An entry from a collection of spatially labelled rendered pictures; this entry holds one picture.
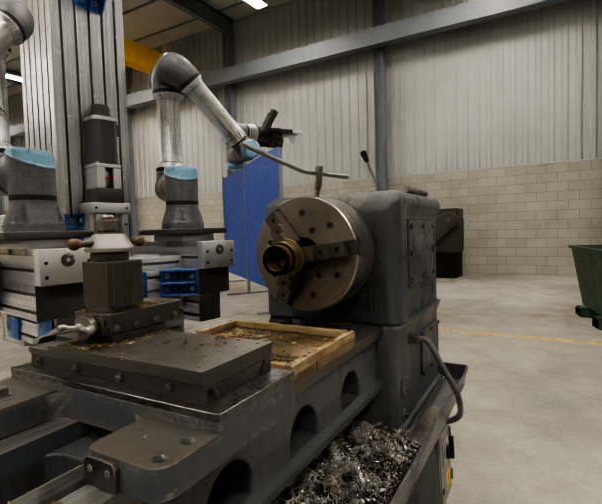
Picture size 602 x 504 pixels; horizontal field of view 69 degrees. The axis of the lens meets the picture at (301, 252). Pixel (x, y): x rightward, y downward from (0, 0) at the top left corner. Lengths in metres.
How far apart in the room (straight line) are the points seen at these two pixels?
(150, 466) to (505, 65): 11.40
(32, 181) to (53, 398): 0.72
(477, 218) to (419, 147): 2.25
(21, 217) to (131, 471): 0.95
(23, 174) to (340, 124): 11.41
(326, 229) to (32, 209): 0.78
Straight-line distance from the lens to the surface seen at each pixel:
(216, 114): 1.74
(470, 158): 11.30
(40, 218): 1.37
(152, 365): 0.66
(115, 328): 0.79
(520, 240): 11.01
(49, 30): 1.73
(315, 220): 1.18
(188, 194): 1.63
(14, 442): 0.78
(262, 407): 0.66
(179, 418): 0.63
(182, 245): 1.58
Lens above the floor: 1.15
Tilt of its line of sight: 3 degrees down
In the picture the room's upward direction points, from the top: 2 degrees counter-clockwise
